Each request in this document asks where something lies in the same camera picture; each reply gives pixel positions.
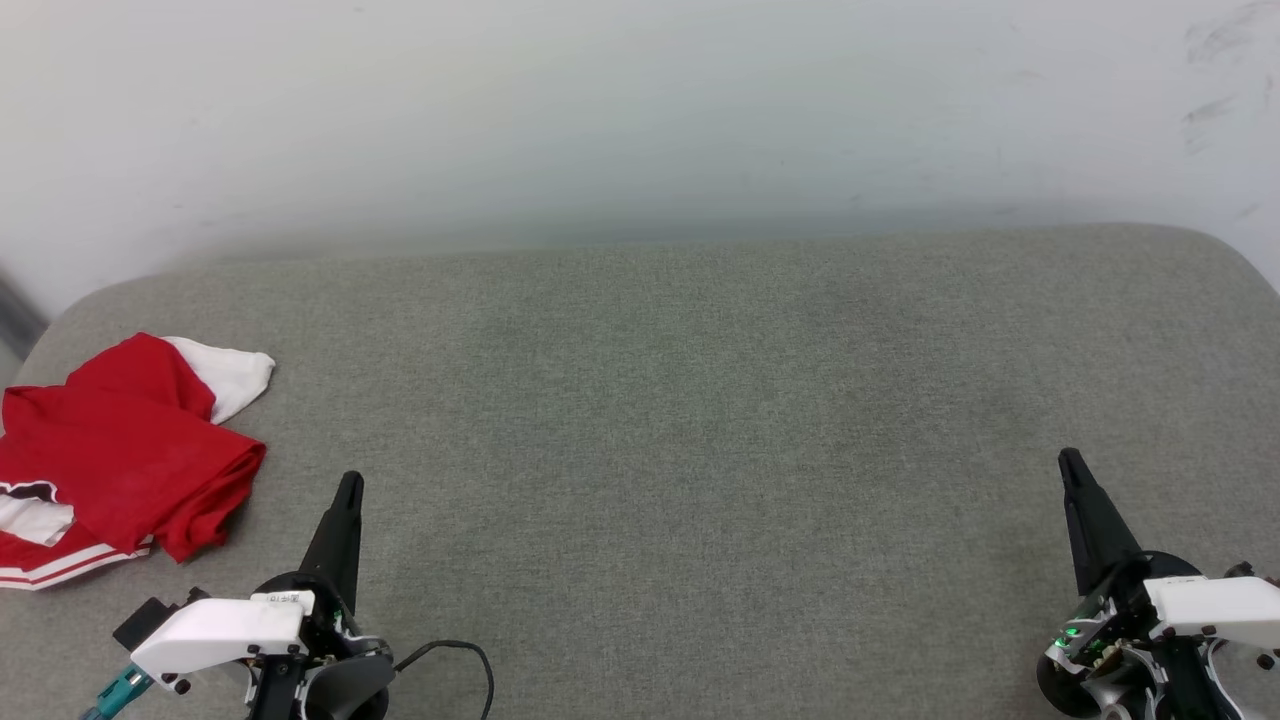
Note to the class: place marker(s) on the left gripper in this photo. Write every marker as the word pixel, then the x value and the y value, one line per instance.
pixel 335 680

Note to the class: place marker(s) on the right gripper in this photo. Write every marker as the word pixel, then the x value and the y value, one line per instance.
pixel 1110 640

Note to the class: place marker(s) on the red and white jersey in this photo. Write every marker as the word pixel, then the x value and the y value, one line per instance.
pixel 120 450

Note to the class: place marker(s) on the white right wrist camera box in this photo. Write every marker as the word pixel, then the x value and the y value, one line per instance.
pixel 1220 605

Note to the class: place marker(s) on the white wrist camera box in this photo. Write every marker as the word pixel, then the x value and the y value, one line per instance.
pixel 220 630
pixel 1220 605

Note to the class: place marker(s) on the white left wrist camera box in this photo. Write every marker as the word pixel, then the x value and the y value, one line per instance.
pixel 220 630

